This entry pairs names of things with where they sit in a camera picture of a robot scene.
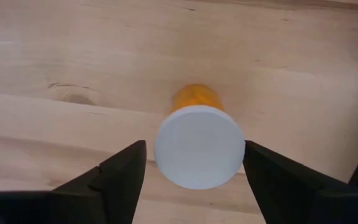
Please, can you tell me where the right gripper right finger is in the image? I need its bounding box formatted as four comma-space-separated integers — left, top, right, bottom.
243, 141, 358, 224

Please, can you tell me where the yellow-lidded jar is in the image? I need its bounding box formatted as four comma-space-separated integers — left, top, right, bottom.
154, 83, 247, 190

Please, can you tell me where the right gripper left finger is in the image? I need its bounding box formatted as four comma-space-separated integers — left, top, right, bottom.
0, 140, 147, 224

